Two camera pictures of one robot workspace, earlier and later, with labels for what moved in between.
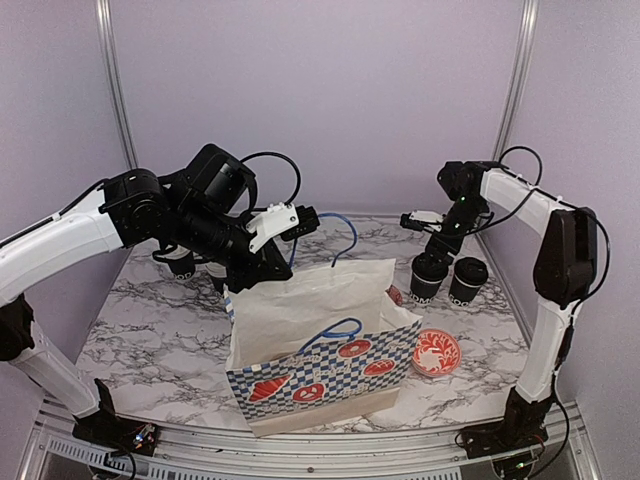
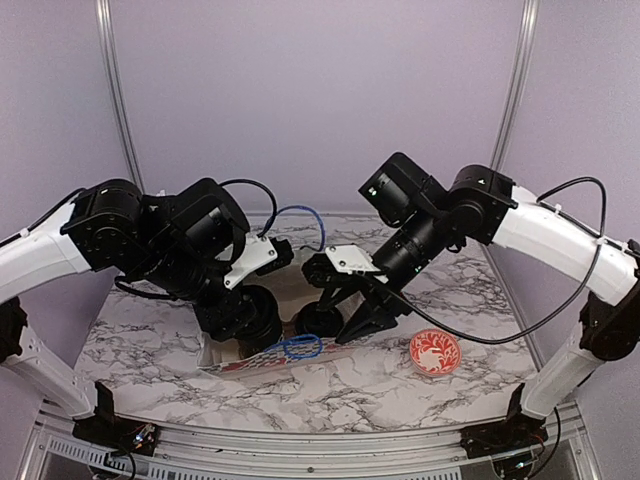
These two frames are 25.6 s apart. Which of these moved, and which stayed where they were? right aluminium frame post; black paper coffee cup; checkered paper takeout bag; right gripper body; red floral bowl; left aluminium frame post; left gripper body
Moved: left gripper body; right gripper body; checkered paper takeout bag; black paper coffee cup
Stayed: red floral bowl; right aluminium frame post; left aluminium frame post
